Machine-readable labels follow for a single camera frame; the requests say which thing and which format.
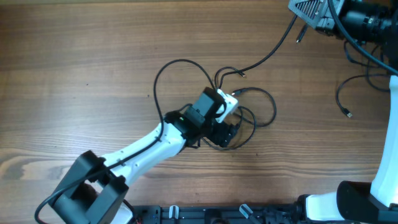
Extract black HDMI cable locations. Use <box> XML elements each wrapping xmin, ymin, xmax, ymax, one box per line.
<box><xmin>201</xmin><ymin>14</ymin><xmax>309</xmax><ymax>152</ymax></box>

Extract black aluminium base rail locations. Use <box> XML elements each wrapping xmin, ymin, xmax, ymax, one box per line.
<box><xmin>130</xmin><ymin>203</ymin><xmax>308</xmax><ymax>224</ymax></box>

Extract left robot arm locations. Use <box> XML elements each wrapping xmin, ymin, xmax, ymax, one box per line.
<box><xmin>48</xmin><ymin>88</ymin><xmax>238</xmax><ymax>224</ymax></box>

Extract black USB cable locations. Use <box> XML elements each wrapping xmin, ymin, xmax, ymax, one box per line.
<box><xmin>335</xmin><ymin>40</ymin><xmax>392</xmax><ymax>118</ymax></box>

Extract left camera black cable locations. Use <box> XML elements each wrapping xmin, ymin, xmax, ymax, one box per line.
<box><xmin>34</xmin><ymin>58</ymin><xmax>217</xmax><ymax>224</ymax></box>

